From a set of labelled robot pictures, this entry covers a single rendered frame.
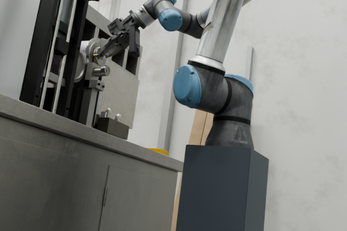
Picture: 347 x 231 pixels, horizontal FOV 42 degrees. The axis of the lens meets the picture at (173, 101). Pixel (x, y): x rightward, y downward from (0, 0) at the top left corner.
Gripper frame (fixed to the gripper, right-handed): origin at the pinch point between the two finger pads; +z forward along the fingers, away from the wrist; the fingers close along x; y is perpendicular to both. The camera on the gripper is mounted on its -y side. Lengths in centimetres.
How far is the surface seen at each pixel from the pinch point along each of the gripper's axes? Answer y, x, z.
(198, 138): 26, -192, 25
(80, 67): -2.0, 6.3, 7.8
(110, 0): 206, -207, 27
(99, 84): -11.1, 2.9, 5.5
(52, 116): -43, 51, 3
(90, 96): -12.8, 3.4, 10.9
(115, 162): -45.7, 14.5, 9.6
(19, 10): 11.2, 33.4, 6.6
